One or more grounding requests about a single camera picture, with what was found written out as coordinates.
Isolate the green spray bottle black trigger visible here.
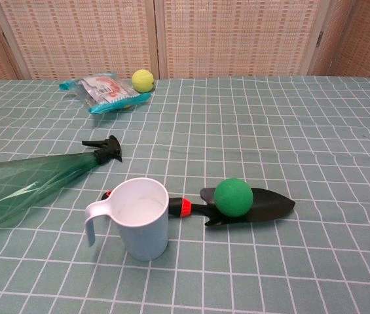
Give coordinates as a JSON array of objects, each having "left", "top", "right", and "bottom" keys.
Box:
[{"left": 0, "top": 135, "right": 123, "bottom": 230}]

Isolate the green ball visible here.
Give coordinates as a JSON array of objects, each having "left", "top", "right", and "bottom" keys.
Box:
[{"left": 213, "top": 177, "right": 254, "bottom": 218}]

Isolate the green checked tablecloth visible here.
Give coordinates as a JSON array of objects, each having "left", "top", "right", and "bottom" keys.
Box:
[{"left": 0, "top": 75, "right": 370, "bottom": 314}]

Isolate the yellow tennis ball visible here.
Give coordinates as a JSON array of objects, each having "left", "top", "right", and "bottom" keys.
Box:
[{"left": 131, "top": 69, "right": 155, "bottom": 93}]

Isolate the white plastic mug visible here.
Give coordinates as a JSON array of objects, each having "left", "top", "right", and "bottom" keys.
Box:
[{"left": 84, "top": 177, "right": 170, "bottom": 262}]

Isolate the teal clear snack packet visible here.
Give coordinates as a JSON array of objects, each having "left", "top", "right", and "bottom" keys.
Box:
[{"left": 59, "top": 72, "right": 153, "bottom": 115}]

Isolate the black garden trowel red ring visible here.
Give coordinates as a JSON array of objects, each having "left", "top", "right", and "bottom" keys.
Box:
[{"left": 102, "top": 187, "right": 296, "bottom": 229}]

